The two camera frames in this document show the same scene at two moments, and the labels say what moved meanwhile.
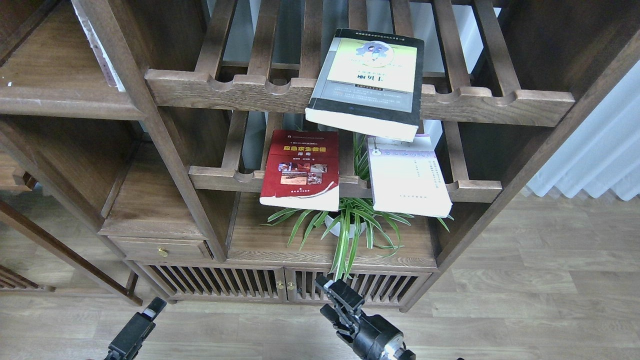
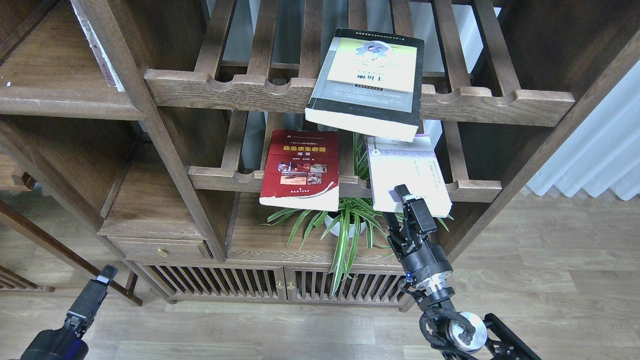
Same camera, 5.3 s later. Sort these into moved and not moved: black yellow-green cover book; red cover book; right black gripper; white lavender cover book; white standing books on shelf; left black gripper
Moved: right black gripper; left black gripper
Not moved: white lavender cover book; red cover book; white standing books on shelf; black yellow-green cover book
